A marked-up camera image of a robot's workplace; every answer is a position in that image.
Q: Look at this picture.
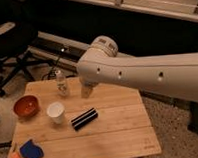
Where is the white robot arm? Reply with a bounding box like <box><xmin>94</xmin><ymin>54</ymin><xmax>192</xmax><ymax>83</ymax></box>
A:
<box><xmin>77</xmin><ymin>35</ymin><xmax>198</xmax><ymax>102</ymax></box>

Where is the orange ceramic bowl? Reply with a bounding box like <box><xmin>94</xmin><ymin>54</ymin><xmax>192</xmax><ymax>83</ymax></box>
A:
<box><xmin>13</xmin><ymin>95</ymin><xmax>39</xmax><ymax>118</ymax></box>

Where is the black and white striped block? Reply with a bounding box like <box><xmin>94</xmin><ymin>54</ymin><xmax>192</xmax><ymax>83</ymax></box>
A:
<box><xmin>71</xmin><ymin>108</ymin><xmax>98</xmax><ymax>131</ymax></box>

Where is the clear plastic bottle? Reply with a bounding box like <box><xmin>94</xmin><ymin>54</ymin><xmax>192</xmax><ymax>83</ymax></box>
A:
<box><xmin>55</xmin><ymin>70</ymin><xmax>69</xmax><ymax>96</ymax></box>

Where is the black office chair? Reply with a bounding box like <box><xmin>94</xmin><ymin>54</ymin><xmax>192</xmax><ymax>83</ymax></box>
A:
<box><xmin>0</xmin><ymin>12</ymin><xmax>54</xmax><ymax>97</ymax></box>

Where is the black cable on floor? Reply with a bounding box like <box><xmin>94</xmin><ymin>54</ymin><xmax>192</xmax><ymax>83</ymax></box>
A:
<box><xmin>40</xmin><ymin>54</ymin><xmax>64</xmax><ymax>80</ymax></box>

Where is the long metal rail beam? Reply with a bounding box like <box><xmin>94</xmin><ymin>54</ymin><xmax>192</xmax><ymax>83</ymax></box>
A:
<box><xmin>27</xmin><ymin>26</ymin><xmax>133</xmax><ymax>75</ymax></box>

